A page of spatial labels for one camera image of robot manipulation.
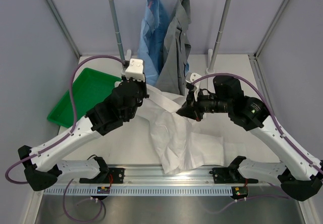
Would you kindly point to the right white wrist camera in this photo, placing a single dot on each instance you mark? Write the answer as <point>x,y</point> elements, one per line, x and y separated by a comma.
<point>192,85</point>

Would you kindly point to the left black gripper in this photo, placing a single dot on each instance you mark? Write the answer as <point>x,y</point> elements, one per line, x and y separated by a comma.
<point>142,85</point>

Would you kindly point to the green plastic tray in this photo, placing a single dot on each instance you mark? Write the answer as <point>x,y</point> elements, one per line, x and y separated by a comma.
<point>89,88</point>

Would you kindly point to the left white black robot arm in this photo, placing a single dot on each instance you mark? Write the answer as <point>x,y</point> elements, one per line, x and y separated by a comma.
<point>45,164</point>

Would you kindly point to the grey shirt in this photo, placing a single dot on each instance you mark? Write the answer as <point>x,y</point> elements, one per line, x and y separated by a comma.
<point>176,51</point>

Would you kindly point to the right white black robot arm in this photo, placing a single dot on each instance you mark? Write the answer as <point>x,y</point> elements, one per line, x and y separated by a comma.
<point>298,173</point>

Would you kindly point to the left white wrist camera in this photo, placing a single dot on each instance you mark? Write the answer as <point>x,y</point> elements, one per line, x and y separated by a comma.
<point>135,70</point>

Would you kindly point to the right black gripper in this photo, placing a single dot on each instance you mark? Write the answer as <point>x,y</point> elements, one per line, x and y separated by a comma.
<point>191,108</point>

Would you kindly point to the white shirt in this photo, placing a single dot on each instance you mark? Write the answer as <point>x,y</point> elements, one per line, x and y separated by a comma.
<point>178,141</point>

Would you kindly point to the light blue shirt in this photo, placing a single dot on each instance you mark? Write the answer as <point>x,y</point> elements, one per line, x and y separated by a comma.
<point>153,30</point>

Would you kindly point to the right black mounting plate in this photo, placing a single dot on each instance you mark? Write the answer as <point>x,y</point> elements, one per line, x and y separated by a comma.
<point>225,175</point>

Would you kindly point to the black mounting plate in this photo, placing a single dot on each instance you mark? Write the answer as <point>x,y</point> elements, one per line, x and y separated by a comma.
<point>116,175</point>
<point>225,175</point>

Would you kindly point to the white slotted cable duct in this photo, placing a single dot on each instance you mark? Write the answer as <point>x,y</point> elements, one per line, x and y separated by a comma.
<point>141,191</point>

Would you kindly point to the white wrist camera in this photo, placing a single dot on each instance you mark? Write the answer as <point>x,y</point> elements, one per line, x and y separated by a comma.
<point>192,85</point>
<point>135,70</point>

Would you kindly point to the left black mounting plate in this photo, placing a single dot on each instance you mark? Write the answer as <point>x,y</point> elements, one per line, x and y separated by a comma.
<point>116,175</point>

